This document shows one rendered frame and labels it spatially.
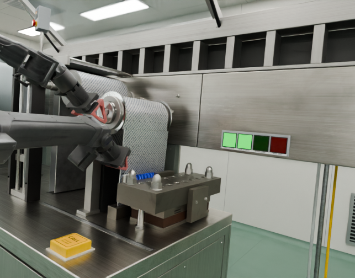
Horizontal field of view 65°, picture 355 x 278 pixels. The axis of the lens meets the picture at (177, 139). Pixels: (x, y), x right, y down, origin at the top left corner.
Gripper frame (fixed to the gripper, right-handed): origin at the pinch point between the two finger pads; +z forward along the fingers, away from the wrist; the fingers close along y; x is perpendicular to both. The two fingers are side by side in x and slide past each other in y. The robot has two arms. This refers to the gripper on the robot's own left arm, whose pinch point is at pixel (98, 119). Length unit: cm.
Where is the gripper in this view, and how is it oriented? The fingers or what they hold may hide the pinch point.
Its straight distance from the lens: 95.1
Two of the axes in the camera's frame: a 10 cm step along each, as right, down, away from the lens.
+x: 4.4, -7.7, 4.7
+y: 8.1, 1.0, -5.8
